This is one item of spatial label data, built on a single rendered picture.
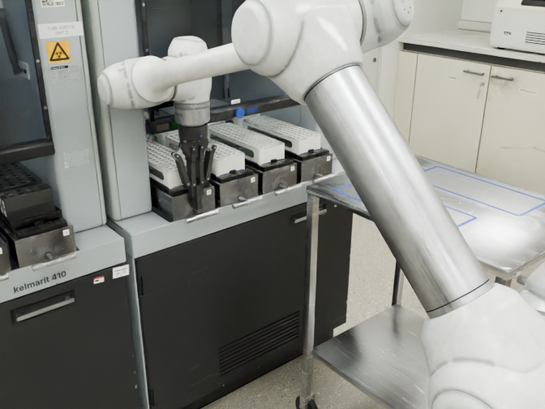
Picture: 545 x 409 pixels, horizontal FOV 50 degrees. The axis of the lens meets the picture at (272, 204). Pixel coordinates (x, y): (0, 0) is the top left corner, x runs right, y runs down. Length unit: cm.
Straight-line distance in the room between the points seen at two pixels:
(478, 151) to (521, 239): 233
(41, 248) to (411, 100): 292
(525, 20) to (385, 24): 252
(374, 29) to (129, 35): 71
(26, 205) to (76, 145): 18
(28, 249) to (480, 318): 101
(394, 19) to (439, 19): 326
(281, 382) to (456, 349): 140
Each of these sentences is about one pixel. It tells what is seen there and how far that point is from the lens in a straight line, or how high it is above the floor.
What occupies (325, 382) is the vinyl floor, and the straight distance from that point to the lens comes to 219.
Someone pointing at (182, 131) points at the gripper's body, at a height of 99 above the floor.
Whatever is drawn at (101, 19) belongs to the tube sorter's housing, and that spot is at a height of 126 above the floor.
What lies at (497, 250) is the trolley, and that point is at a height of 82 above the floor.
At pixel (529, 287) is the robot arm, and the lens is 100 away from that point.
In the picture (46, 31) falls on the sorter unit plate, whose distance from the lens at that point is 145.
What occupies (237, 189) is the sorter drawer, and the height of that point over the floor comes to 78.
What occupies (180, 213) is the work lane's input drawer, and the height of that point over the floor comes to 76.
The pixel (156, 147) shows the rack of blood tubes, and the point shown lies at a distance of 180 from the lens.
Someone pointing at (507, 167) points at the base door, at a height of 26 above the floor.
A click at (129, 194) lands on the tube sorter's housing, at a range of 162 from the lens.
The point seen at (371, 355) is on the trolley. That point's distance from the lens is 187.
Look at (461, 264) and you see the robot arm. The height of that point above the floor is 102.
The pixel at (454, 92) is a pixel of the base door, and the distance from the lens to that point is 375.
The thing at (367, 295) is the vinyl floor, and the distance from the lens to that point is 267.
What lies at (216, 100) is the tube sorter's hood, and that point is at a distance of 167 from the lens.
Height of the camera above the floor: 141
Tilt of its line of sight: 24 degrees down
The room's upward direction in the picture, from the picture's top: straight up
